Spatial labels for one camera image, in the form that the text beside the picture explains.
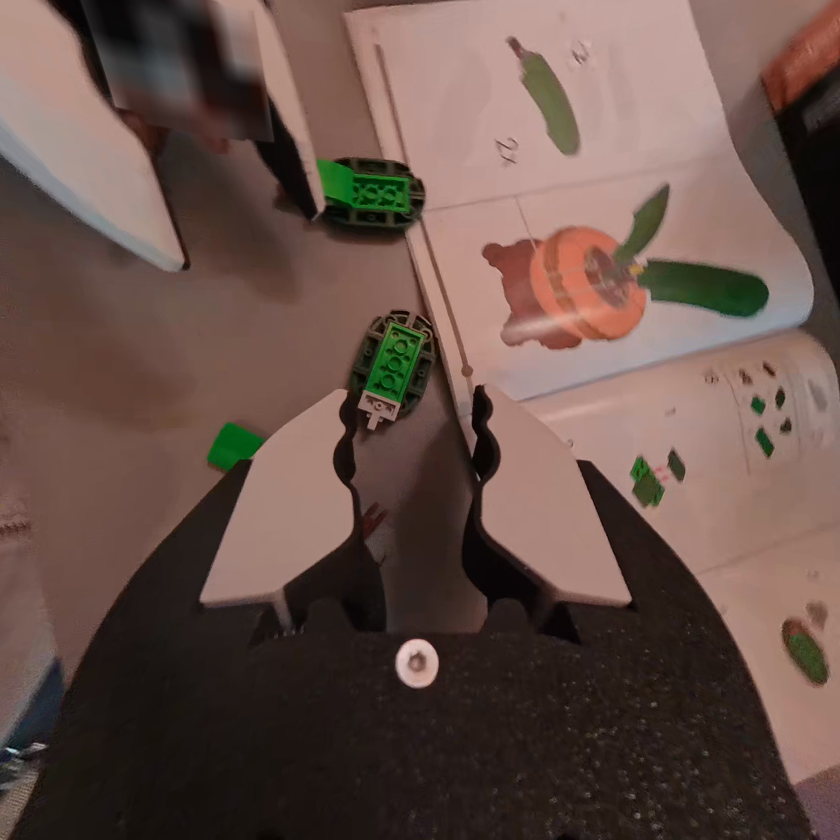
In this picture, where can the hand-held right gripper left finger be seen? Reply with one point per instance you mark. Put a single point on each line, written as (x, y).
(282, 512)

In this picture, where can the blue jeans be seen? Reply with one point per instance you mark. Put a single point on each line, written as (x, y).
(29, 709)

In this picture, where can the green leaf brick assembly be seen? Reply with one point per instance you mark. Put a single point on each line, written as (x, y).
(394, 361)
(380, 193)

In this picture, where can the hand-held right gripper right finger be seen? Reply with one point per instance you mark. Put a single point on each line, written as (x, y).
(551, 512)

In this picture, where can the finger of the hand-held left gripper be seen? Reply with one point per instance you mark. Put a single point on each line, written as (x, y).
(295, 131)
(65, 118)

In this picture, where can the grey zip hoodie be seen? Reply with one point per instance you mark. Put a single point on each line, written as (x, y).
(23, 577)

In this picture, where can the small green slope brick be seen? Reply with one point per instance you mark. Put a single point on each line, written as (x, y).
(233, 446)

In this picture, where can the grey desk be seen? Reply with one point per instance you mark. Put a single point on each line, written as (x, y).
(229, 315)

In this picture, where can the instruction booklet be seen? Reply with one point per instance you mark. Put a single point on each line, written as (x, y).
(623, 98)

